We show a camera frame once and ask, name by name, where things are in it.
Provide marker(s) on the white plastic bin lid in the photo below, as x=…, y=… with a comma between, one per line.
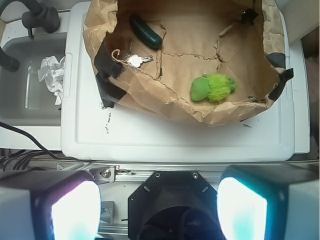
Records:
x=91, y=132

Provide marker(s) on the green fuzzy plush toy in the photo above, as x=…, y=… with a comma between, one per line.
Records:
x=213, y=87

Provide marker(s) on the grey plastic tub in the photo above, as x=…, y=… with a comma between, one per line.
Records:
x=24, y=100

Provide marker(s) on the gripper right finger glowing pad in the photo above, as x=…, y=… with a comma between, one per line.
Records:
x=269, y=202

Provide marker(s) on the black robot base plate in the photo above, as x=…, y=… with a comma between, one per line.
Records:
x=173, y=205

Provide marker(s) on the crumpled white paper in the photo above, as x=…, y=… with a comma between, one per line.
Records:
x=52, y=72

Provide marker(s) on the aluminium extrusion rail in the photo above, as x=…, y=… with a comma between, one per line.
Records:
x=33, y=168

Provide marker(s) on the brown paper bag tray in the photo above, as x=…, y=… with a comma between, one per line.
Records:
x=241, y=39

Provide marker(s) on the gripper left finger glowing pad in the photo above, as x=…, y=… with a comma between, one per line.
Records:
x=49, y=205

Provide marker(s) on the black clamp mount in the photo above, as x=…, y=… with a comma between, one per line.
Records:
x=39, y=16

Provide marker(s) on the silver keys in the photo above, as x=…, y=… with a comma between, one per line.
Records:
x=133, y=59

